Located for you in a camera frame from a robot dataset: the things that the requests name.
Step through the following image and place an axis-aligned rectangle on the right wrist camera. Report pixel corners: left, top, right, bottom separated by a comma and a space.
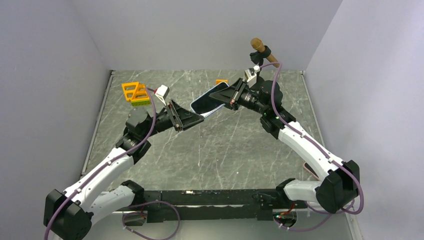
243, 65, 261, 88

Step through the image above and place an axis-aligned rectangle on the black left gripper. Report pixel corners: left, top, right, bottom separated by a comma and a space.
142, 99, 205, 139

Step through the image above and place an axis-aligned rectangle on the pink cased phone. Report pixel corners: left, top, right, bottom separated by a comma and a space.
303, 162, 320, 181

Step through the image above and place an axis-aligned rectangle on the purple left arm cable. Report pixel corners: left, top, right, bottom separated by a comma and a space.
43, 86, 181, 240

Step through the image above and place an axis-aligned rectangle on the light blue phone case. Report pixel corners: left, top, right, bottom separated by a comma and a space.
189, 81, 231, 118

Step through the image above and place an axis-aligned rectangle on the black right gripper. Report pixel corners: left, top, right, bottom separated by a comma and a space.
209, 78, 268, 116

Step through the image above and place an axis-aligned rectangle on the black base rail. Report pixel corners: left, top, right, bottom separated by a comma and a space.
119, 188, 306, 223

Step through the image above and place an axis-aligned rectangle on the orange toy window block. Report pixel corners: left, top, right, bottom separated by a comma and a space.
215, 79, 228, 85

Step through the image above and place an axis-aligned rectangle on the black microphone stand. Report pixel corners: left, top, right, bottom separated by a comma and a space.
250, 46, 272, 85

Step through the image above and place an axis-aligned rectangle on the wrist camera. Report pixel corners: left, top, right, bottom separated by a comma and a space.
154, 84, 170, 106
243, 65, 261, 88

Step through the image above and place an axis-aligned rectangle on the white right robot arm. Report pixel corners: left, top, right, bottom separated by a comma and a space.
209, 79, 364, 214

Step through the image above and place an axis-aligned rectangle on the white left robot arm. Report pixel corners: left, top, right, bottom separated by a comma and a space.
43, 100, 205, 240

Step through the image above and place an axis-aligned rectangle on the brown wooden microphone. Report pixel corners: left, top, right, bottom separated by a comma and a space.
250, 37, 281, 68

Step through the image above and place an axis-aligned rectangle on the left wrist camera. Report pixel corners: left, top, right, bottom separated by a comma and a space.
154, 84, 170, 106

